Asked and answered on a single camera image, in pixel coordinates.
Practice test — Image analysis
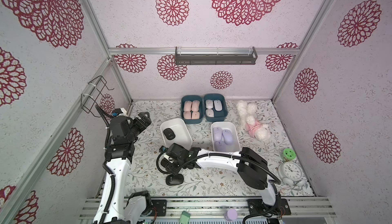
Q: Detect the white tray front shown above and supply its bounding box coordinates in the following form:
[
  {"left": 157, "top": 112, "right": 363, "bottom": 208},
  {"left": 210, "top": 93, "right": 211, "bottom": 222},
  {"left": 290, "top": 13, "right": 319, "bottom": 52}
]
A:
[{"left": 160, "top": 118, "right": 193, "bottom": 150}]

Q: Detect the white tray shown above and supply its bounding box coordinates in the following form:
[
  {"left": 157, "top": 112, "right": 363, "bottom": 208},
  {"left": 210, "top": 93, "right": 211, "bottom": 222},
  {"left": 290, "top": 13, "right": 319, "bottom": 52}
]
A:
[
  {"left": 211, "top": 121, "right": 241, "bottom": 152},
  {"left": 160, "top": 118, "right": 193, "bottom": 150}
]

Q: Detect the black mouse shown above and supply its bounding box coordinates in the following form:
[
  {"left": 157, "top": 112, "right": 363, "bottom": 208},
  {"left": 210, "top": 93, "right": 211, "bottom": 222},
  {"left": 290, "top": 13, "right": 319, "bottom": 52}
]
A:
[
  {"left": 163, "top": 128, "right": 176, "bottom": 140},
  {"left": 160, "top": 158, "right": 173, "bottom": 172},
  {"left": 165, "top": 174, "right": 184, "bottom": 186}
]

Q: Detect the purple mouse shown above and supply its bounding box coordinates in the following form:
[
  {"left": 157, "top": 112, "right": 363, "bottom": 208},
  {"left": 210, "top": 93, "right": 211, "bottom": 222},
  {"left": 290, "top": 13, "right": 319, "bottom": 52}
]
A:
[
  {"left": 222, "top": 130, "right": 234, "bottom": 145},
  {"left": 214, "top": 141, "right": 227, "bottom": 152},
  {"left": 212, "top": 127, "right": 223, "bottom": 142}
]

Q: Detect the teal storage box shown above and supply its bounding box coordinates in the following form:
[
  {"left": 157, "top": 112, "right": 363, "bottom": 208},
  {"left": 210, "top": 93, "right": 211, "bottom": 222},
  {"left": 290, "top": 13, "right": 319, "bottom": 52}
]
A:
[
  {"left": 180, "top": 95, "right": 205, "bottom": 124},
  {"left": 204, "top": 93, "right": 228, "bottom": 122}
]

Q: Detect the white mouse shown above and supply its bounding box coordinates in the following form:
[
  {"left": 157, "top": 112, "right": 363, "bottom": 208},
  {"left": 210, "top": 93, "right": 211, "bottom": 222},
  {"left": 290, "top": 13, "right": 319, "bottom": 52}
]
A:
[
  {"left": 205, "top": 99, "right": 214, "bottom": 109},
  {"left": 213, "top": 99, "right": 223, "bottom": 112},
  {"left": 205, "top": 109, "right": 214, "bottom": 118}
]

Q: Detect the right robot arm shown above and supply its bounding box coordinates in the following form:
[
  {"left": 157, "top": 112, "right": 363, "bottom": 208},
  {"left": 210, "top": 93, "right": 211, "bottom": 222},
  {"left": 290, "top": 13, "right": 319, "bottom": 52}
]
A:
[{"left": 156, "top": 143, "right": 282, "bottom": 224}]

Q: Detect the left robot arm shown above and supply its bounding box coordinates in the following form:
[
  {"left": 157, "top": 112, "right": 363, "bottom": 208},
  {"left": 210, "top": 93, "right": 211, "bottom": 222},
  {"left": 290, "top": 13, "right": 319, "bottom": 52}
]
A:
[{"left": 93, "top": 105, "right": 153, "bottom": 224}]

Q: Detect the green connector block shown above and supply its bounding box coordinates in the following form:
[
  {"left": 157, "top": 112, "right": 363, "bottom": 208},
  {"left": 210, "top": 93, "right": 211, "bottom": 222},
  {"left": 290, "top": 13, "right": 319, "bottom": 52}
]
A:
[{"left": 179, "top": 211, "right": 191, "bottom": 224}]

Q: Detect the purple round cap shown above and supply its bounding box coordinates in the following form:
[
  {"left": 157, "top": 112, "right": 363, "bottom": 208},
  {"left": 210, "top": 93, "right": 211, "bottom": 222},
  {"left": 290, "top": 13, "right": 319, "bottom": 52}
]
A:
[{"left": 224, "top": 208, "right": 238, "bottom": 222}]

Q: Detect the white plush toy pink dress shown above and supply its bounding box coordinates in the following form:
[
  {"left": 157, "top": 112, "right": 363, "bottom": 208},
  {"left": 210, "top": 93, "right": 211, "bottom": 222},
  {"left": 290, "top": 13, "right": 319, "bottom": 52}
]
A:
[{"left": 236, "top": 100, "right": 271, "bottom": 142}]

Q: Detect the green round toy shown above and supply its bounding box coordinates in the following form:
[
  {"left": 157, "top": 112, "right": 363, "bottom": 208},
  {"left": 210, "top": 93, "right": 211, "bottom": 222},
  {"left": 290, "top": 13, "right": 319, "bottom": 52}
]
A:
[{"left": 281, "top": 148, "right": 297, "bottom": 162}]

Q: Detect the white alarm clock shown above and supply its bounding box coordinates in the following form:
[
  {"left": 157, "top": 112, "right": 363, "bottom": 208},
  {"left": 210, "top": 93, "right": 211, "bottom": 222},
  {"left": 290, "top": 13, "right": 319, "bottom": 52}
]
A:
[{"left": 278, "top": 162, "right": 306, "bottom": 187}]

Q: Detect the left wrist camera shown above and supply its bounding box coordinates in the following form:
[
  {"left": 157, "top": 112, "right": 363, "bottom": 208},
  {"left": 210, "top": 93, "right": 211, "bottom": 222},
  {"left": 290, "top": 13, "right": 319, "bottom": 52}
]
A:
[{"left": 112, "top": 108, "right": 127, "bottom": 117}]

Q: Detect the black wire wall rack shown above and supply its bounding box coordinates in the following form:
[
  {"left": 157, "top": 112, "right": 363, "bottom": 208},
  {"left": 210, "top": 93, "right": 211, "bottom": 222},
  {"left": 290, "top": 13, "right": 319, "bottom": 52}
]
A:
[{"left": 80, "top": 75, "right": 114, "bottom": 118}]

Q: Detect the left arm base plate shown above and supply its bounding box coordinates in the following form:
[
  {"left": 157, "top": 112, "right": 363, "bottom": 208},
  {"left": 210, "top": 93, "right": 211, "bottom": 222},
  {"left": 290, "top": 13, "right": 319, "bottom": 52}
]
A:
[{"left": 141, "top": 199, "right": 167, "bottom": 217}]

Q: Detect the dark wall shelf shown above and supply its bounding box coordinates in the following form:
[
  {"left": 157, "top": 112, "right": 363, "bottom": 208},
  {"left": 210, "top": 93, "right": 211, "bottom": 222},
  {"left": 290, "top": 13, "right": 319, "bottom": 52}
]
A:
[{"left": 174, "top": 47, "right": 258, "bottom": 66}]

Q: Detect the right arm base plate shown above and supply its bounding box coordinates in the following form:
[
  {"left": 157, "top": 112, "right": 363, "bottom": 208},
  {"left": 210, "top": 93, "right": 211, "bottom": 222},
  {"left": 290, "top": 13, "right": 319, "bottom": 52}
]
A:
[{"left": 247, "top": 198, "right": 292, "bottom": 216}]

